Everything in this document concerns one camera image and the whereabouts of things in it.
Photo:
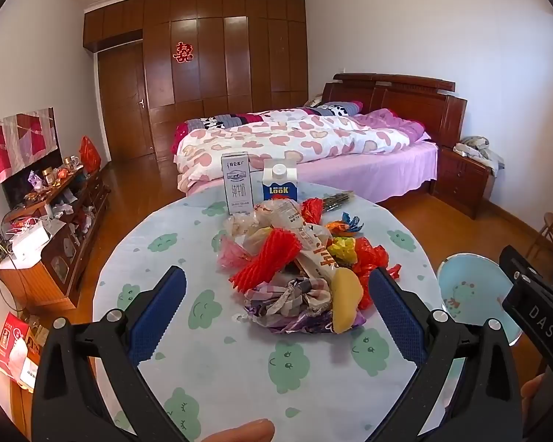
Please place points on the pale yellow plastic bag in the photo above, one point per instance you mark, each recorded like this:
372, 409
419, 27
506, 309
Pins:
345, 294

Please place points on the red orange wrapper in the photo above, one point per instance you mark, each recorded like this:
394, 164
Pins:
312, 209

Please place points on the purple checkered wrapper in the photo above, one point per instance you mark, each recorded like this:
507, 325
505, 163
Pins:
285, 301

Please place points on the person's left hand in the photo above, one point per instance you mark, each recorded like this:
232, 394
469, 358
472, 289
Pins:
239, 432

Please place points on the wooden bed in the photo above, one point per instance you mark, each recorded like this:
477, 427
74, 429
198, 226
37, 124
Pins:
396, 96

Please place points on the light blue trash bin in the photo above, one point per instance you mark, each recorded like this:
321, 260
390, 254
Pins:
470, 285

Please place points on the pink quilt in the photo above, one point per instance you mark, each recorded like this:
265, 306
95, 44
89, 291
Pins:
391, 122

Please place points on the wooden nightstand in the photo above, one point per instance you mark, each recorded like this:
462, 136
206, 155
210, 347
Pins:
461, 179

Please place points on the brown wooden wardrobe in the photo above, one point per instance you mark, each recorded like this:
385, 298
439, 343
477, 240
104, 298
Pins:
221, 78

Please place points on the tall white milk carton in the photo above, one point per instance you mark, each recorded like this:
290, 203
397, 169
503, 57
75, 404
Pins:
238, 184

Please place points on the red gift bag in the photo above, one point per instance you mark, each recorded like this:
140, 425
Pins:
90, 154

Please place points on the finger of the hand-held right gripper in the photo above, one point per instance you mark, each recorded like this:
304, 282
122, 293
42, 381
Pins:
516, 262

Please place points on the dark snack packet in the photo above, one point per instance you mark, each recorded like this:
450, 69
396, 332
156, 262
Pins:
337, 199

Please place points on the white paper bag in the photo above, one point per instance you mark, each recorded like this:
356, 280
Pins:
30, 246

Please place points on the grey crumpled clothes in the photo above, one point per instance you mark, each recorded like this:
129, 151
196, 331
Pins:
479, 147

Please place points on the wicker chair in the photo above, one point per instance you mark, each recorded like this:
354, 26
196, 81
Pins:
550, 232

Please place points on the red patchwork cover cloth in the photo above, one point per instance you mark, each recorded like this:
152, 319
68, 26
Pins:
23, 140

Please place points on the red cardboard box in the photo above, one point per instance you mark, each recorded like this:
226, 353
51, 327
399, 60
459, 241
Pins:
14, 350

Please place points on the brown wooden door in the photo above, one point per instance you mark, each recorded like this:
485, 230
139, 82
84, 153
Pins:
124, 101

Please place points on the blue candy wrapper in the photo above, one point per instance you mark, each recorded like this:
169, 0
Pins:
353, 223

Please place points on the clear crumpled plastic bag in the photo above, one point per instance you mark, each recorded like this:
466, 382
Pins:
258, 221

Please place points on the red foam fruit net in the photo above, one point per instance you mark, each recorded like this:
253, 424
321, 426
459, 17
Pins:
267, 258

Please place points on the red plastic bag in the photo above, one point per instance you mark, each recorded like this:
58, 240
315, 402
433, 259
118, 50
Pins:
373, 258

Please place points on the wooden low cabinet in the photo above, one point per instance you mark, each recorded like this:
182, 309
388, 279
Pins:
69, 248

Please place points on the blue milk carton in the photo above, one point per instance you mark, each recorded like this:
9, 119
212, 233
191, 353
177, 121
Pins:
280, 185

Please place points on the white mug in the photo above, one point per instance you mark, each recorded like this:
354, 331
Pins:
72, 161

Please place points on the pink plastic bag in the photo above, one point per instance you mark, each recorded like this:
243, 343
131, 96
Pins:
232, 258

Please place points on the heart print quilt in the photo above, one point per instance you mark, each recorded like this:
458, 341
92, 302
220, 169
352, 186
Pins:
281, 142

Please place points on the red paper wall decoration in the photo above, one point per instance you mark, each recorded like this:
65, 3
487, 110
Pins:
183, 51

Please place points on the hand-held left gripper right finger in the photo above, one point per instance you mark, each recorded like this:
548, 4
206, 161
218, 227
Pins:
398, 320

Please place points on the purple foil wrapper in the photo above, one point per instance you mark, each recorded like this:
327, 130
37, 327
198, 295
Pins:
313, 322

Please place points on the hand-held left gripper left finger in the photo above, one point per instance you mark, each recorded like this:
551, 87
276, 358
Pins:
159, 315

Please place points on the person's right hand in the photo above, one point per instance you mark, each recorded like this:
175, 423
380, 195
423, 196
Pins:
532, 393

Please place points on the white wrapper red print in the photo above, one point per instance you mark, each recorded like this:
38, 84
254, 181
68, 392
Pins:
315, 251

